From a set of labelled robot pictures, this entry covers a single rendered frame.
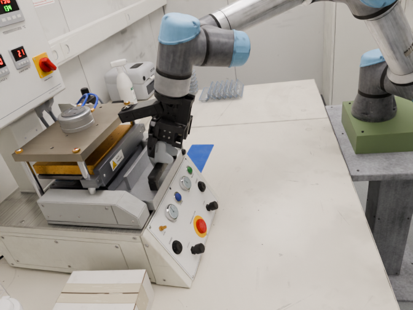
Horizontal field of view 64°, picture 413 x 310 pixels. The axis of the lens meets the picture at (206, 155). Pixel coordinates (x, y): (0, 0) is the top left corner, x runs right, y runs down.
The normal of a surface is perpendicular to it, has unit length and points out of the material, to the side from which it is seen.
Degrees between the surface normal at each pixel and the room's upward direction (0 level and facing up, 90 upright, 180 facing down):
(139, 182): 0
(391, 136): 90
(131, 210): 41
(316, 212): 0
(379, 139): 90
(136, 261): 90
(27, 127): 90
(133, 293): 2
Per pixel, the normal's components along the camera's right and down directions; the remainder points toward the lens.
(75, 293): -0.12, -0.85
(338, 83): -0.15, 0.53
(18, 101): 0.96, 0.00
